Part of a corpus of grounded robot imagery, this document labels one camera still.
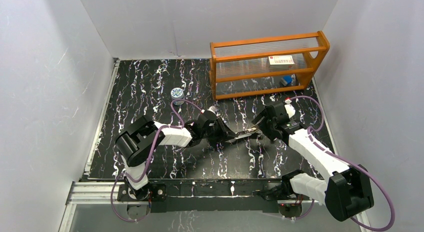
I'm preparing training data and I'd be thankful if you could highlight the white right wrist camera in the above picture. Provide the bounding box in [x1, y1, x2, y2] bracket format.
[284, 98, 296, 119]

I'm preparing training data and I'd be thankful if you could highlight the white red box on shelf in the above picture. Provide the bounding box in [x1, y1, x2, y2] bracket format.
[267, 55, 296, 70]

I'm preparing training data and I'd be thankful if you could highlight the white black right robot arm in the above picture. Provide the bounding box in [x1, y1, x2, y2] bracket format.
[252, 103, 374, 222]

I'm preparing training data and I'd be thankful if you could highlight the orange wooden shelf rack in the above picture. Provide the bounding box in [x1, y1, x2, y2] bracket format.
[209, 31, 331, 100]

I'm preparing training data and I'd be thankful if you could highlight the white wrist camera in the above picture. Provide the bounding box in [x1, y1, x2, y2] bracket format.
[284, 98, 296, 119]
[207, 105, 219, 116]

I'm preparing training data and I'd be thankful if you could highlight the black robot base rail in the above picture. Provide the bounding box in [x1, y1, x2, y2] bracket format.
[116, 178, 312, 217]

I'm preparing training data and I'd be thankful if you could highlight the blue white round jar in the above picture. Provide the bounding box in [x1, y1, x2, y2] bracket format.
[170, 87, 185, 106]

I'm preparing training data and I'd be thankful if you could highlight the blue grey stapler remover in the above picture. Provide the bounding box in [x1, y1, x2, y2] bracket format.
[280, 75, 295, 87]

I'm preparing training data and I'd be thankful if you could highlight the white metal stapler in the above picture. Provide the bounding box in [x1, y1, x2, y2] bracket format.
[230, 126, 262, 142]

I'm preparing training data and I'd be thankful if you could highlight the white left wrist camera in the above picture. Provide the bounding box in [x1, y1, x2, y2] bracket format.
[207, 105, 219, 116]

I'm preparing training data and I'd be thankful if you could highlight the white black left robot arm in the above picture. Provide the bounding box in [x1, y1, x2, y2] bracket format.
[115, 110, 238, 200]

